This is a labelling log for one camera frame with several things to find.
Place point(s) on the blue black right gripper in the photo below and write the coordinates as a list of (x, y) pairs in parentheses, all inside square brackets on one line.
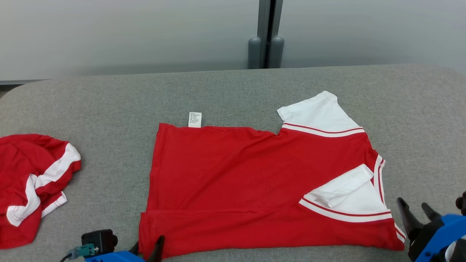
[(437, 236)]

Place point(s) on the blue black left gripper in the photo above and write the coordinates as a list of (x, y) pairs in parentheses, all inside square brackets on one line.
[(116, 256)]

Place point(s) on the red white T-shirt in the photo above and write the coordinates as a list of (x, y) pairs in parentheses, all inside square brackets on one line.
[(236, 182)]

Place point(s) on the red shorts with white stripe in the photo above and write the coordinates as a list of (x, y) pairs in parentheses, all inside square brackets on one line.
[(18, 160)]

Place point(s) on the grey cylinder bumper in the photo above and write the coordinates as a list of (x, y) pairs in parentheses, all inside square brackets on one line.
[(254, 52), (277, 52)]

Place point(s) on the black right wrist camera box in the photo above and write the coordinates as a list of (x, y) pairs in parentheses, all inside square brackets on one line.
[(462, 203)]

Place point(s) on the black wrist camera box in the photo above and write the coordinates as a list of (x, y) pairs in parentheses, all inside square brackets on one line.
[(462, 203), (98, 240)]

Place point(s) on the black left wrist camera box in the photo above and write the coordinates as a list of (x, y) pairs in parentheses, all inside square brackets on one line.
[(98, 240)]

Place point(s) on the grey partition post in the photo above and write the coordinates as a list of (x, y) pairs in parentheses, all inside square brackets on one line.
[(269, 18)]

